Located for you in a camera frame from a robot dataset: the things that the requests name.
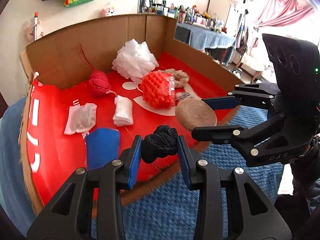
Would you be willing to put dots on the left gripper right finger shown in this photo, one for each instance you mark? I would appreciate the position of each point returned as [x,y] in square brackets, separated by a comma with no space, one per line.
[250,213]

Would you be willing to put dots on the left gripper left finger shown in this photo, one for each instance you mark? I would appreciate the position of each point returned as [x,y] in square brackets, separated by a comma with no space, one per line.
[68,215]

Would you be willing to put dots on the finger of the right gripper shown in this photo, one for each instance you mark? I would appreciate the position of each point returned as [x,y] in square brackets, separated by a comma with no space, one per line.
[225,102]
[233,133]

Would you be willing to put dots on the brown round puff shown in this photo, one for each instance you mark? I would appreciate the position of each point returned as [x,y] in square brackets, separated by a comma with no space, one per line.
[193,113]

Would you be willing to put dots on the black mesh ball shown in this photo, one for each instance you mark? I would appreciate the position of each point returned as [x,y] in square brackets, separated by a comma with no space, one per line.
[160,144]

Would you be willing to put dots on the blue cloth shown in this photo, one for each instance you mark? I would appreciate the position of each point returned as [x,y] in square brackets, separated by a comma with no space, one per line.
[102,147]

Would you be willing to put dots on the beige scrunchie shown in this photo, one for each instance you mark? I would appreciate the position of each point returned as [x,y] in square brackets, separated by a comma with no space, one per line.
[181,78]

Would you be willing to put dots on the red foam net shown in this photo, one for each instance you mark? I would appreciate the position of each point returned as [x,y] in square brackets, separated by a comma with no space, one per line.
[158,90]

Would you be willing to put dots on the white cloth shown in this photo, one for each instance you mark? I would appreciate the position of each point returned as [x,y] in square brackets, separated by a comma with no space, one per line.
[123,115]

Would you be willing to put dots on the white mesh bath pouf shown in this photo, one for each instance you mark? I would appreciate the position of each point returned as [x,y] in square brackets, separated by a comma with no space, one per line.
[134,61]

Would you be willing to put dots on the red knitted towel plush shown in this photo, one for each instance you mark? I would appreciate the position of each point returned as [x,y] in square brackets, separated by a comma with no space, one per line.
[98,80]

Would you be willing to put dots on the white rabbit hair clip card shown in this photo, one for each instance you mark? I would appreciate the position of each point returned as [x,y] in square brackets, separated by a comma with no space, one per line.
[187,93]

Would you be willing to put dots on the pink curtain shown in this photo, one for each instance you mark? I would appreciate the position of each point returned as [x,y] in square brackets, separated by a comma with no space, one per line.
[279,13]

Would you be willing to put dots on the table with blue cloth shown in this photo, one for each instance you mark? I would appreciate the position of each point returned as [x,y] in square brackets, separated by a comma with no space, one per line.
[200,39]

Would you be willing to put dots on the blue knitted blanket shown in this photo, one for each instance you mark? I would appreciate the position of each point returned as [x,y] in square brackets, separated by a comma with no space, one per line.
[168,212]

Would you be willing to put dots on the white mesh sachet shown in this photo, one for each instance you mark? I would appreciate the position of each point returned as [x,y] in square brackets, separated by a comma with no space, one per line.
[81,119]

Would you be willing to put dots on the cardboard box tray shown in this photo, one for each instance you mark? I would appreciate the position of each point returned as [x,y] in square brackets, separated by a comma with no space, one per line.
[54,60]

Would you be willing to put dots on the pink plush toy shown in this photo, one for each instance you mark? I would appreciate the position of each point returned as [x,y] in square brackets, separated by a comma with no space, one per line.
[108,10]

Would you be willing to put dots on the orange white pole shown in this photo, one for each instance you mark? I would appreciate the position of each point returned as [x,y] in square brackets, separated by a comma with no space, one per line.
[36,16]

